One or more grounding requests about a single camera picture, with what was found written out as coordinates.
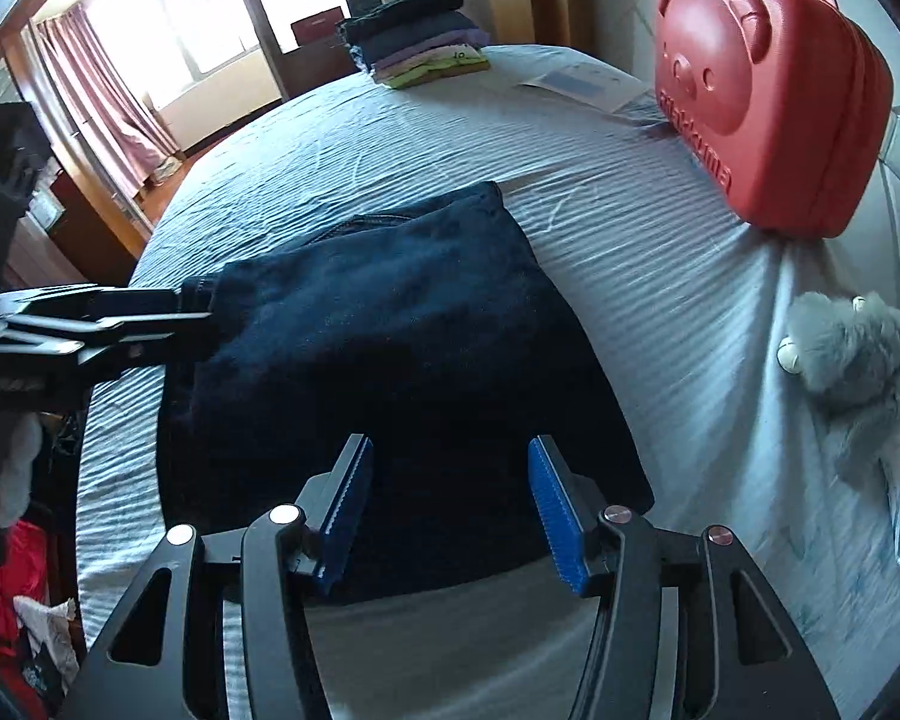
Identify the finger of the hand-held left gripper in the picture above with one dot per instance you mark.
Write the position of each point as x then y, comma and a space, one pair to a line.
150, 302
165, 341

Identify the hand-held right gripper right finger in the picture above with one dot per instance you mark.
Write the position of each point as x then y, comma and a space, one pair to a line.
559, 517

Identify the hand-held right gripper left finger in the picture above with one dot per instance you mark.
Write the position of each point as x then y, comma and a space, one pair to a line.
345, 525

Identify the dark blue jeans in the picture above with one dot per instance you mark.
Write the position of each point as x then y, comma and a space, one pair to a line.
420, 330

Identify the person's left forearm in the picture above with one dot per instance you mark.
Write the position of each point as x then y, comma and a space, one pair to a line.
7, 465

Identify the dark wooden cabinet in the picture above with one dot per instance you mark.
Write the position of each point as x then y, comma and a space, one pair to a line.
90, 232

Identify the pink curtain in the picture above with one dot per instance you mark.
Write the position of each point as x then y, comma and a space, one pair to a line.
105, 97

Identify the bed with pale blue sheet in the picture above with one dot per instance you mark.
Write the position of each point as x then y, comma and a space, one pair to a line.
645, 315

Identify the bright window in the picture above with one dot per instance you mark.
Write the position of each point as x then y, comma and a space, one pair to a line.
195, 22

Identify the red cloth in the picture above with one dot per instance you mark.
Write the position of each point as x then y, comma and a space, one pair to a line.
7, 577

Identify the wooden bedside cabinet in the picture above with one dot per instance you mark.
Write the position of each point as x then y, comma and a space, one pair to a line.
311, 64

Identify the white printed cloth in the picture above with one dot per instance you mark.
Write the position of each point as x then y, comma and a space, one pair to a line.
45, 630

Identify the dark red box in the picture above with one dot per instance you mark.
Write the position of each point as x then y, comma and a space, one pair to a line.
316, 24

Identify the grey plush toy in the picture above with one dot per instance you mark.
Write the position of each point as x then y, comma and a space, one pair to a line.
847, 367

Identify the black bag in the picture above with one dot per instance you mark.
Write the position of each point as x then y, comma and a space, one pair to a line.
361, 1

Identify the black folded garment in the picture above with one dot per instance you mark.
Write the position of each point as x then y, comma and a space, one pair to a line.
397, 15

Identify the purple folded garment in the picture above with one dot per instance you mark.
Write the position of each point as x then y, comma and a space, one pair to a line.
461, 39

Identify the white paper sheet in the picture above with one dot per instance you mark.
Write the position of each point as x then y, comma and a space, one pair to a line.
577, 86

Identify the red bear-face suitcase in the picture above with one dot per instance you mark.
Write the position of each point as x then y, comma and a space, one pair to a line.
765, 105

